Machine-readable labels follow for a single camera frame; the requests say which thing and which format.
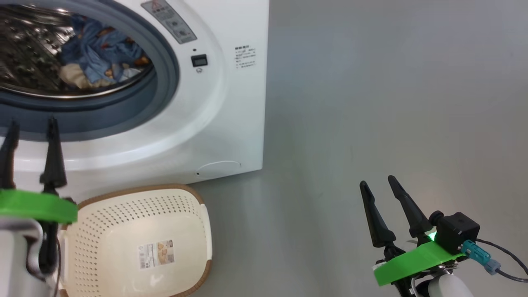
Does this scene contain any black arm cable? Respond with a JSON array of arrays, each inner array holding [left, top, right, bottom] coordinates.
[[38, 222, 62, 297], [478, 238, 528, 283]]

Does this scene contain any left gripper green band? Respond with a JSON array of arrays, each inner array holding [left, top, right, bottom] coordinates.
[[0, 117, 79, 225]]

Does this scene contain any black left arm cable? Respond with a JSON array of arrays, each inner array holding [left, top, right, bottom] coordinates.
[[38, 222, 62, 297]]

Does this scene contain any cream perforated laundry basket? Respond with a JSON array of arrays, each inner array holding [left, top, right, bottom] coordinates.
[[58, 184, 213, 297]]

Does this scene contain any small text sticker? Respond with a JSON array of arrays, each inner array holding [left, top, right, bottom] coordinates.
[[234, 46, 257, 69]]

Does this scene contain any teal right camera connector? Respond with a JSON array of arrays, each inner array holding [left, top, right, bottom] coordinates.
[[461, 240, 502, 276]]

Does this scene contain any blue patterned denim garment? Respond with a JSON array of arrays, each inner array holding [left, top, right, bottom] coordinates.
[[58, 14, 151, 89]]

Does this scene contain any white front-load washing machine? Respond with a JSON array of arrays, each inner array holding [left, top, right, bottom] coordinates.
[[0, 0, 270, 203]]

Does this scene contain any grey warning sticker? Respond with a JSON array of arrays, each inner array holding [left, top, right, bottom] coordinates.
[[141, 0, 197, 45]]

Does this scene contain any round white filter cover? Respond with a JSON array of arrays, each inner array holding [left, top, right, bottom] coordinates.
[[196, 160, 242, 178]]

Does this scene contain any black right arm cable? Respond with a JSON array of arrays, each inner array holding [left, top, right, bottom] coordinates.
[[478, 238, 528, 283]]

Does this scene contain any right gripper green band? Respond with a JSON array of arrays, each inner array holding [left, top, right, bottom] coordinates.
[[359, 175, 469, 297]]

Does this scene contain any basket product label sticker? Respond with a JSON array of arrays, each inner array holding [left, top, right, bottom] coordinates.
[[138, 240, 175, 270]]

